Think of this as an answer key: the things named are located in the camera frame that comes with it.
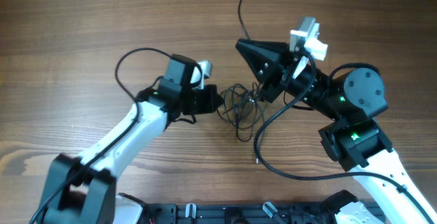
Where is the black usb cable bundle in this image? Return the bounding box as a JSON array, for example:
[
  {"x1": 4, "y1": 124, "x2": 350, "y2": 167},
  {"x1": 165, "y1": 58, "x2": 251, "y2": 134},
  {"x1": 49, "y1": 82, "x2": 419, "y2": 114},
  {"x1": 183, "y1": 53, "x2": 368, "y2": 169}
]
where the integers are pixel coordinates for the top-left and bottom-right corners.
[{"x1": 216, "y1": 0, "x2": 269, "y2": 165}]

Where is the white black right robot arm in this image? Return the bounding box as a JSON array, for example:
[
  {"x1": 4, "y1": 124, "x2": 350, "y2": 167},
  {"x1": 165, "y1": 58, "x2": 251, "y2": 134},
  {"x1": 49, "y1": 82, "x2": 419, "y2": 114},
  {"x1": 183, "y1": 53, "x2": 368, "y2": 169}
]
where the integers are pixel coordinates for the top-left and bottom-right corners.
[{"x1": 236, "y1": 38, "x2": 436, "y2": 223}]

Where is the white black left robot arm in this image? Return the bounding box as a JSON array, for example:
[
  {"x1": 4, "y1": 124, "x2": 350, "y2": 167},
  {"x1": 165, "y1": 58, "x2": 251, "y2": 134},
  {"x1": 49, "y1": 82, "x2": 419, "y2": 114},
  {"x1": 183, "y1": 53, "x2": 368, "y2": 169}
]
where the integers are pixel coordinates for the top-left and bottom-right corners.
[{"x1": 30, "y1": 54, "x2": 223, "y2": 223}]

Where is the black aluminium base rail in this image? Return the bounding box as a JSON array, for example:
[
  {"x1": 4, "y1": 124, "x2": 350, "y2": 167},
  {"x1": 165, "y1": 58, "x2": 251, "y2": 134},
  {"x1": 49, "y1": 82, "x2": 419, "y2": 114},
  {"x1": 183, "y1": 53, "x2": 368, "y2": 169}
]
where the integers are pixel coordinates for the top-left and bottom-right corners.
[{"x1": 138, "y1": 201, "x2": 341, "y2": 224}]

